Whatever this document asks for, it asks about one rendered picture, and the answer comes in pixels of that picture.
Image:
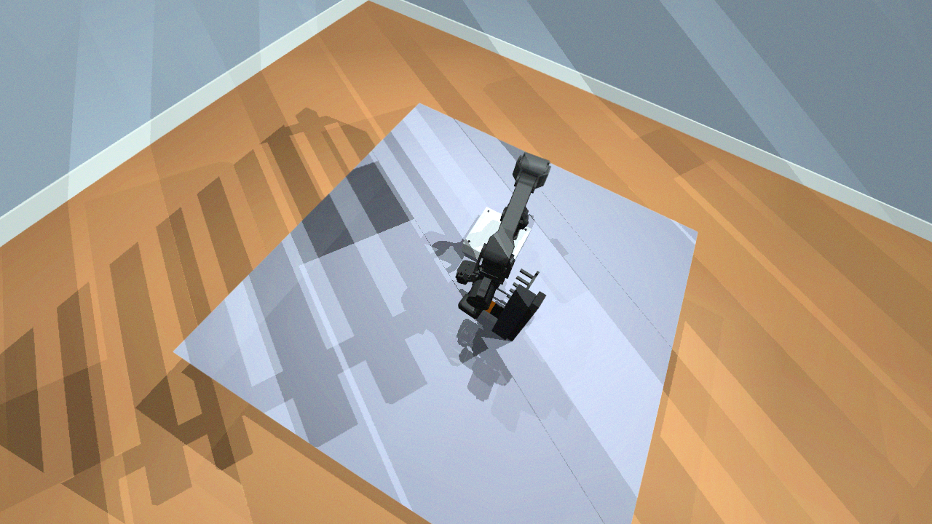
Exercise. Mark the black cord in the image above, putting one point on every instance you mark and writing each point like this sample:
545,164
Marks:
488,315

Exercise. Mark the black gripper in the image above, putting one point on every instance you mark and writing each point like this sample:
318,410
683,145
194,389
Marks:
468,309

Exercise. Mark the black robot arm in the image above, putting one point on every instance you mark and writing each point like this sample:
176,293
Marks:
530,172

